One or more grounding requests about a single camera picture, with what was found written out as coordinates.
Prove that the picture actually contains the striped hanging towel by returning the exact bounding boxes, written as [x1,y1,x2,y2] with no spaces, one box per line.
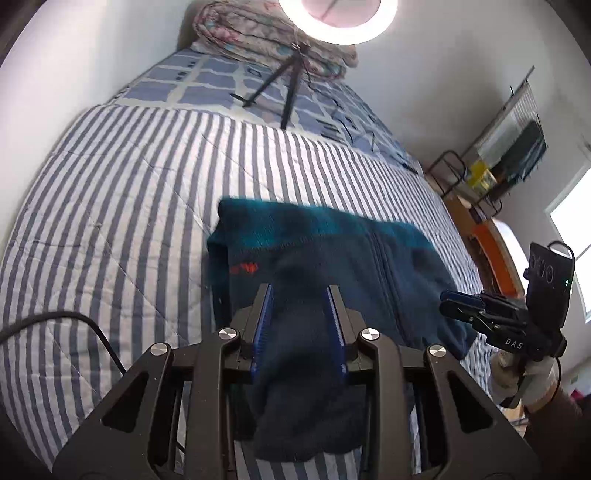
[478,85,541,160]

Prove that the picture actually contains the white lace cover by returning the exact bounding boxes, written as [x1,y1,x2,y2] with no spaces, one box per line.
[492,219,529,278]

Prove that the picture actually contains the blue white striped blanket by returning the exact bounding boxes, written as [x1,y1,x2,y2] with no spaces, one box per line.
[0,104,504,480]

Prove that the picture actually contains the cardboard box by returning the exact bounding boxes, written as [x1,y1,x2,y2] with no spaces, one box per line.
[445,196,485,227]

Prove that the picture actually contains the blue checked bedsheet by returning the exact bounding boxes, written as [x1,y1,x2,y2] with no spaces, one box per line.
[108,41,423,174]

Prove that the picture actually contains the window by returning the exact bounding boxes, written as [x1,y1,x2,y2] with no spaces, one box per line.
[545,168,591,324]

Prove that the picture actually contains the folded floral quilt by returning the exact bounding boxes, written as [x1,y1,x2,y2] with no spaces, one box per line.
[193,0,360,79]

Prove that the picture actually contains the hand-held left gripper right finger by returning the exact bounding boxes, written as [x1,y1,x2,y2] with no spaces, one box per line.
[325,285,541,480]

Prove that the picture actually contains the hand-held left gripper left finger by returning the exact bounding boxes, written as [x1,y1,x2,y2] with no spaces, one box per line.
[53,283,275,480]

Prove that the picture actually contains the black ring light cable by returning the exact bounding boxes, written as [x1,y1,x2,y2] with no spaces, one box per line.
[318,88,419,174]

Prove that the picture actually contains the dark hanging clothes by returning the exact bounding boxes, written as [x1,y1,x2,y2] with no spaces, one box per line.
[489,121,548,190]

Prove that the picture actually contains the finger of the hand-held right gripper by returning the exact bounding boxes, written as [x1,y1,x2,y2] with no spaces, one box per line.
[438,301,485,332]
[441,290,485,306]

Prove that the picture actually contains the black metal clothes rack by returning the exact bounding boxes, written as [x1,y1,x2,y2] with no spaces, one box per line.
[425,67,550,217]

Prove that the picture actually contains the white ring light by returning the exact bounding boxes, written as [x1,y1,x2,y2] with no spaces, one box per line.
[277,0,399,46]

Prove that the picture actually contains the yellow crate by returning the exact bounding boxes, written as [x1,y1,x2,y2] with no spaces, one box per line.
[466,161,495,190]

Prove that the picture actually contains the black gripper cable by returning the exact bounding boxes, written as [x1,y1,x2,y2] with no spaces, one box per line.
[0,311,127,374]

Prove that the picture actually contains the person's right forearm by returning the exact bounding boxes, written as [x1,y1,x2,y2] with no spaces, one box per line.
[524,385,591,480]

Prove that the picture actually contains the person's right hand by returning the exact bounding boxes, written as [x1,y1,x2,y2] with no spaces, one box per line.
[489,348,557,407]

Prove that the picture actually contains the teal plaid fleece jacket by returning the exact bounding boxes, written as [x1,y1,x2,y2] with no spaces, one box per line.
[205,196,476,462]

